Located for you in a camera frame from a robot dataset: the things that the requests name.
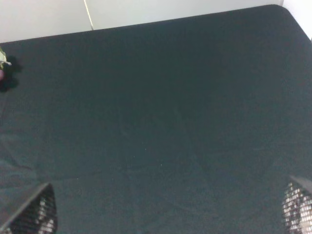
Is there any artificial fruit bunch with leaf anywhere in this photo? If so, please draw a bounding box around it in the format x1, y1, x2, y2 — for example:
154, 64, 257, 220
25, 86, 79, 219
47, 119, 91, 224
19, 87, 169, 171
0, 48, 12, 80

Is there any thin white wall cable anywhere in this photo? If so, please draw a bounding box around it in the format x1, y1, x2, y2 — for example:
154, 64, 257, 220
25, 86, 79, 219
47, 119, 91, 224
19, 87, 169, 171
83, 0, 95, 31

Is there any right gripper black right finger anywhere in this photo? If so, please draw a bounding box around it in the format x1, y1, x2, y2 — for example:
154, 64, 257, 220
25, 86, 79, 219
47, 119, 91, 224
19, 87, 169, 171
282, 176, 312, 234

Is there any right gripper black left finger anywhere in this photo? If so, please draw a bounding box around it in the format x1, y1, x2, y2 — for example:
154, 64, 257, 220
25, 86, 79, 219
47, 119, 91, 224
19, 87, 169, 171
0, 183, 58, 234

